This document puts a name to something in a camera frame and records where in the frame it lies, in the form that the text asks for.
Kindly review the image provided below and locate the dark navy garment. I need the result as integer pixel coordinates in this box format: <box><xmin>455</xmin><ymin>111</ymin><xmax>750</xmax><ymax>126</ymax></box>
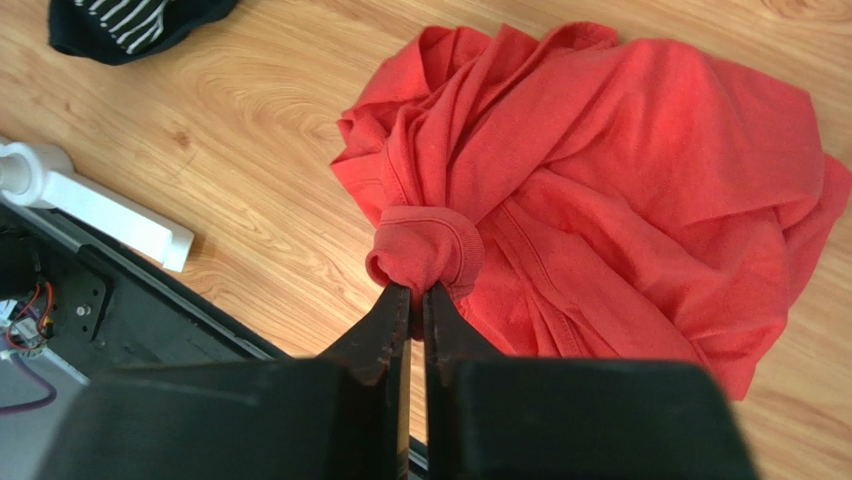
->
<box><xmin>48</xmin><ymin>0</ymin><xmax>238</xmax><ymax>66</ymax></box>

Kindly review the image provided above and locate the red tank top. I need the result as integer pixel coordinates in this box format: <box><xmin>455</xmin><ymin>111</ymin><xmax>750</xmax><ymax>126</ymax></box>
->
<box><xmin>331</xmin><ymin>22</ymin><xmax>851</xmax><ymax>400</ymax></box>

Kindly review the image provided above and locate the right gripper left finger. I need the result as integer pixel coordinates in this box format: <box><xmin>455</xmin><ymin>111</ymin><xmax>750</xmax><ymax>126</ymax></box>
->
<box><xmin>38</xmin><ymin>284</ymin><xmax>411</xmax><ymax>479</ymax></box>

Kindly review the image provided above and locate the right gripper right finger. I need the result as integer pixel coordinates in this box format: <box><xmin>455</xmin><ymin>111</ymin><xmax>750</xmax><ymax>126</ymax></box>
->
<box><xmin>423</xmin><ymin>285</ymin><xmax>757</xmax><ymax>479</ymax></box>

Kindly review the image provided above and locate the black white striped top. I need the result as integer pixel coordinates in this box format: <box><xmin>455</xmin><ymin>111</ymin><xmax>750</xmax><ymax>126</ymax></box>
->
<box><xmin>71</xmin><ymin>0</ymin><xmax>171</xmax><ymax>55</ymax></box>

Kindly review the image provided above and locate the metal clothes rack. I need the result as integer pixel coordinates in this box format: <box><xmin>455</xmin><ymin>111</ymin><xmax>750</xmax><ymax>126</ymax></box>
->
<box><xmin>1</xmin><ymin>137</ymin><xmax>194</xmax><ymax>272</ymax></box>

